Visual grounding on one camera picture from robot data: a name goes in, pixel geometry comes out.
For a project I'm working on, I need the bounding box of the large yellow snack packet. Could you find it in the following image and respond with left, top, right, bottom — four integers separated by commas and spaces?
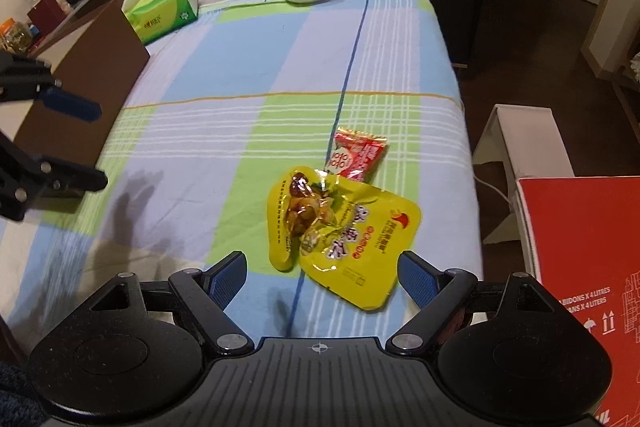
267, 166, 422, 311

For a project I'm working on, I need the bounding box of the red printed candy wrapper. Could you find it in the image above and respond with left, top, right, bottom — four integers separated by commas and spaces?
324, 127, 387, 183

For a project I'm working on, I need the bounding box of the orange-lid glass jar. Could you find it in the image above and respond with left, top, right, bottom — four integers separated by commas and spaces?
1, 18, 32, 55

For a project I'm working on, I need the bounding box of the brown white storage box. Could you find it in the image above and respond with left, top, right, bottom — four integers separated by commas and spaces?
1, 1, 150, 166

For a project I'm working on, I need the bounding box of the dark red box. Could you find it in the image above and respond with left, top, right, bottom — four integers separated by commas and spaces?
27, 0, 66, 36

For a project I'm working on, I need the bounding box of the green tissue pack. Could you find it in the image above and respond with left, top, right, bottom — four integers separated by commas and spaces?
122, 0, 198, 44

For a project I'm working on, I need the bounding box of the red cardboard box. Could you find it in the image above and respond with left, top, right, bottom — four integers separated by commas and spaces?
518, 176, 639, 426

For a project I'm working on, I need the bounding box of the white stool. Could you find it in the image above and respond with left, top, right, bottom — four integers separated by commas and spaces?
472, 103, 576, 245

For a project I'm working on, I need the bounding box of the plaid checkered tablecloth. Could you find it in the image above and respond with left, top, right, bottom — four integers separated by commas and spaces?
1, 0, 482, 350

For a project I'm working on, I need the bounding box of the white power cable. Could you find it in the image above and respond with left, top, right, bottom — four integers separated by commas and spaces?
472, 173, 516, 208

